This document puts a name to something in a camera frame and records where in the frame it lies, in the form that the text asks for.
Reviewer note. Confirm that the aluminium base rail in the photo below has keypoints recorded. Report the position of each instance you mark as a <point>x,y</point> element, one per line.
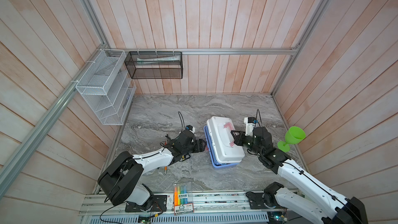
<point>210,207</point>

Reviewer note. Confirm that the blue toolbox base tray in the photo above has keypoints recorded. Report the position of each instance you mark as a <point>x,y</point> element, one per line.
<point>215,163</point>

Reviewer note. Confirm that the green plastic goblet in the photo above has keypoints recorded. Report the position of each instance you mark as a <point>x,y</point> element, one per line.
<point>293,136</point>

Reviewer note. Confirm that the white toolbox lid pink handle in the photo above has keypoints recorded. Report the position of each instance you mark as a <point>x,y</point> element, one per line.
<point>222,142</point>

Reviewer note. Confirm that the horizontal aluminium wall rail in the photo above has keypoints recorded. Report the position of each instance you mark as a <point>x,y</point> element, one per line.
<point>218,51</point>

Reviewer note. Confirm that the left aluminium frame rail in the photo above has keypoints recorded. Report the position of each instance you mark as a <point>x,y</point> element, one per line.
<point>35,137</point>

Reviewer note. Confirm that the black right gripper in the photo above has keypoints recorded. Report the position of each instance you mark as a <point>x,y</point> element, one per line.
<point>240,135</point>

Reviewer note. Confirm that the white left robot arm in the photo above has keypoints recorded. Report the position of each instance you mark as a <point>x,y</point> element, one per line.
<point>120,179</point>

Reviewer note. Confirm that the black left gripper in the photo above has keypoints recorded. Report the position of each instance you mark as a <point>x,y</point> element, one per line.
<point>201,147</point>

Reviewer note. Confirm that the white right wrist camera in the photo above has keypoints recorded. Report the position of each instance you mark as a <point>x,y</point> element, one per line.
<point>250,123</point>

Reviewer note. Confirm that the black wire mesh basket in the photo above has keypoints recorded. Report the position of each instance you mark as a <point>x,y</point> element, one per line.
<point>154,64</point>

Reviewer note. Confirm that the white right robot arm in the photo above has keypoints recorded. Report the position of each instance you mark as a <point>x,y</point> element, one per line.
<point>320,205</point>

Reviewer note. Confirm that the highlighter marker pack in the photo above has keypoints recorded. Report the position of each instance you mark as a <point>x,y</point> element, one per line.
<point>183,198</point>

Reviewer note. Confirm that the right aluminium frame post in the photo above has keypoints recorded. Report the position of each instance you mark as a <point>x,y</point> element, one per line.
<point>313,21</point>

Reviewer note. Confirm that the white wire mesh shelf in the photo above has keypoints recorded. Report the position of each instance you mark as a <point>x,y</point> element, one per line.
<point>107,88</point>

